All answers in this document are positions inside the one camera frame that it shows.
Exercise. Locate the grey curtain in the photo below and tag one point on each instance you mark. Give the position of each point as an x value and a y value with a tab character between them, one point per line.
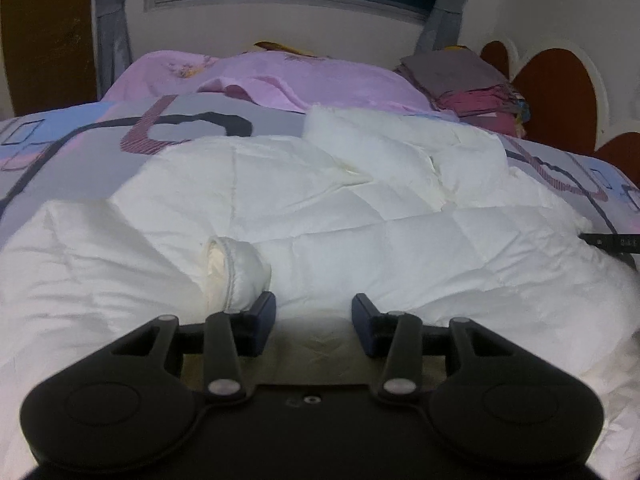
110	30
445	15

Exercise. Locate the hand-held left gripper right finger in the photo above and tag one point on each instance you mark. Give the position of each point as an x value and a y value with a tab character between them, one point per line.
364	322

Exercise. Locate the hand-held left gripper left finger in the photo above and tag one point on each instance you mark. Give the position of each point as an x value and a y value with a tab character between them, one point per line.
262	322

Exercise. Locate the patterned bed sheet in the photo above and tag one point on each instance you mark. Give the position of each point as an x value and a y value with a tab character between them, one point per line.
85	145

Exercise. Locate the white quilted jacket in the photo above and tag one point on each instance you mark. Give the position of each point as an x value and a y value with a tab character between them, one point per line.
350	240

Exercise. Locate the yellow cloth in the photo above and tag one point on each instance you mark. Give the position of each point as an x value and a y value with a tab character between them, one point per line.
280	47

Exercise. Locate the stack of folded clothes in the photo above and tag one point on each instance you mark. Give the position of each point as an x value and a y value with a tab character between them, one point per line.
460	85

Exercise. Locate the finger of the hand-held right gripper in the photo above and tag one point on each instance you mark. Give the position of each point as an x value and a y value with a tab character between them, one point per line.
615	244

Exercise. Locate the white headboard with brown hearts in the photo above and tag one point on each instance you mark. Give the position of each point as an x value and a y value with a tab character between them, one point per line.
555	85

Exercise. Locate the brown wooden wardrobe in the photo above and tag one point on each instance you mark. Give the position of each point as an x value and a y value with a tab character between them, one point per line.
45	35

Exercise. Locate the pink blanket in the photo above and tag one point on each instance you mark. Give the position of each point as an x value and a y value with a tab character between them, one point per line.
300	80

